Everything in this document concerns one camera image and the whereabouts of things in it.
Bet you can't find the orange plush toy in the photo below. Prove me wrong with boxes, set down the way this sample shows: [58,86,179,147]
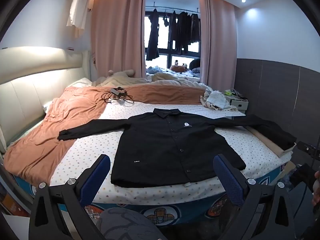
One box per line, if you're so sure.
[170,60,188,73]

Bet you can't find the tangle of grey cables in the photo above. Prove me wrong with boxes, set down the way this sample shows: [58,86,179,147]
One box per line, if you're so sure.
[231,89,248,100]

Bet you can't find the beige plush toy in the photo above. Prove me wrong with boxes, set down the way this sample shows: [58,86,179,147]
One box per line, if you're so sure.
[107,69,136,80]

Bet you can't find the black button shirt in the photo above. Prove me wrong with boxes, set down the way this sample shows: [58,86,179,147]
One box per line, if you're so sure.
[57,108,275,188]

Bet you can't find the black charger with cables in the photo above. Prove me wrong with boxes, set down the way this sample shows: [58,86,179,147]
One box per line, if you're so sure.
[101,87,135,105]

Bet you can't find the pale blue plush toy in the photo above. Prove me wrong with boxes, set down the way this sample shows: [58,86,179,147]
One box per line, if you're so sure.
[146,65,165,74]

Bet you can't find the cream padded headboard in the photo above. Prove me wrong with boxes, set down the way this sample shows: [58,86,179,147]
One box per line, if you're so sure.
[0,46,90,153]

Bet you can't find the bed with floral sheet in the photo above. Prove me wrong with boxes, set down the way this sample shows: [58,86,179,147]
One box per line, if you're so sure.
[5,79,298,227]

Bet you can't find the person's grey patterned pants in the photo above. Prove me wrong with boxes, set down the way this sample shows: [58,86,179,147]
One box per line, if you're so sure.
[96,207,168,240]

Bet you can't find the pink curtain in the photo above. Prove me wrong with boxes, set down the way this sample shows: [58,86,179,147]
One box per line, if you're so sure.
[199,0,238,92]
[90,0,147,79]

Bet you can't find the brown cardboard piece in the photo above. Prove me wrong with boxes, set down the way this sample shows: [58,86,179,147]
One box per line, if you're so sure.
[277,160,296,178]

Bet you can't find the orange blanket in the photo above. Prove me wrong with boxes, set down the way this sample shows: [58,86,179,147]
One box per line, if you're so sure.
[5,84,213,183]

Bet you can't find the beige duvet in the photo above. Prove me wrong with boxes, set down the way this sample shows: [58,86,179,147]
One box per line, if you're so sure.
[91,74,213,90]

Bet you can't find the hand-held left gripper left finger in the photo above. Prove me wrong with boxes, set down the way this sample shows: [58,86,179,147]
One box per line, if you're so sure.
[28,154,111,240]

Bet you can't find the white patterned cloth pile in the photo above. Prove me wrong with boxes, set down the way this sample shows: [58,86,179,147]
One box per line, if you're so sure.
[200,89,238,112]

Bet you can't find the dark cushion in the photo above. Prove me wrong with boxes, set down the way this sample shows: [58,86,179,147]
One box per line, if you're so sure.
[189,57,201,74]

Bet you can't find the white nightstand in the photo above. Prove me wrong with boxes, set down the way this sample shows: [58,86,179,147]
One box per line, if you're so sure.
[229,97,249,114]

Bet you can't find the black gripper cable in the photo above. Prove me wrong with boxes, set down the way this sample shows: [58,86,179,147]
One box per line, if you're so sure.
[294,180,308,219]

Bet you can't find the person's right hand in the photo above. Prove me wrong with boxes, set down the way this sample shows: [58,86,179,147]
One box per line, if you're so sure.
[312,170,320,205]

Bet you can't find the white hanging garment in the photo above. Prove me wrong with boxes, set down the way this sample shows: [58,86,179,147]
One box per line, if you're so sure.
[66,0,92,37]

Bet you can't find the beige folded cloth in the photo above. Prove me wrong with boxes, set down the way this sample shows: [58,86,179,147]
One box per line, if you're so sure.
[246,126,293,158]

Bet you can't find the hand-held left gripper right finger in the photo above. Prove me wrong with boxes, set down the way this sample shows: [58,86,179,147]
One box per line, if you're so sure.
[213,154,296,240]

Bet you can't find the long black hanging coat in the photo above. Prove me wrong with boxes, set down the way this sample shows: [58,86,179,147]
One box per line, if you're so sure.
[146,8,160,61]

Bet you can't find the metal clothes rail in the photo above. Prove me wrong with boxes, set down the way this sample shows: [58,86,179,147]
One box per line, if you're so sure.
[146,4,200,12]

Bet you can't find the window with black frame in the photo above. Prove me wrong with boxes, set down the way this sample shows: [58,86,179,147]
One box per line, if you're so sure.
[145,6,201,75]

